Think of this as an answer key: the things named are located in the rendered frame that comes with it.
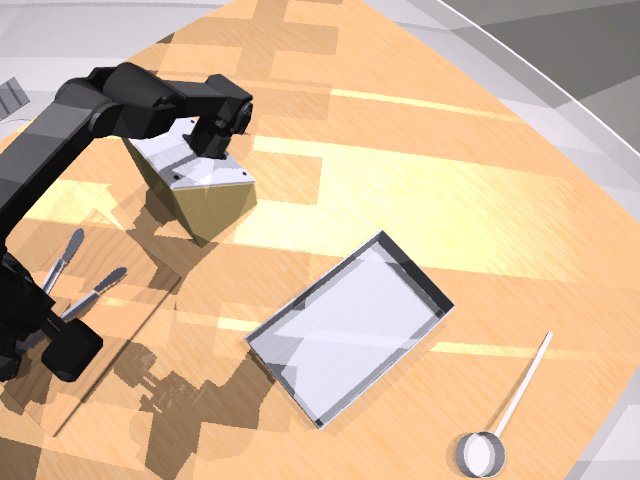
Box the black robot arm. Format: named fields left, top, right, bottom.
left=0, top=62, right=254, bottom=318

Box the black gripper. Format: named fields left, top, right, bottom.
left=0, top=251, right=103, bottom=383

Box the white long-handled ladle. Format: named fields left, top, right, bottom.
left=455, top=331, right=553, bottom=478

